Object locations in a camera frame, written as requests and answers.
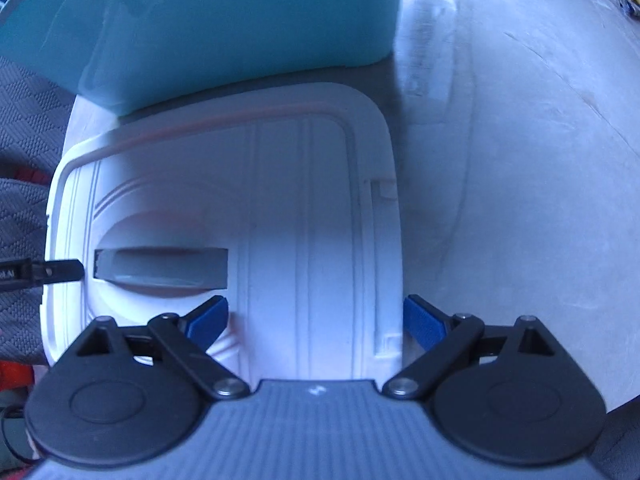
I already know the grey textured chair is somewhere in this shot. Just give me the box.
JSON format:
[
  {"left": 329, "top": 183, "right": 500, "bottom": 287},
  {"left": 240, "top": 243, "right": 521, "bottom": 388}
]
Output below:
[{"left": 1, "top": 58, "right": 75, "bottom": 365}]

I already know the blue plastic storage bin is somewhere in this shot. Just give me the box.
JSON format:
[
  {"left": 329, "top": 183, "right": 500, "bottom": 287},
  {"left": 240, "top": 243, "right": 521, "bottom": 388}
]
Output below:
[{"left": 1, "top": 0, "right": 400, "bottom": 115}]

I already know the white bin lid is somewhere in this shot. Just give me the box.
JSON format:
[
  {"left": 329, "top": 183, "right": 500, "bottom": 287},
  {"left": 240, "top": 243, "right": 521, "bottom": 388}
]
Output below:
[{"left": 40, "top": 82, "right": 402, "bottom": 385}]

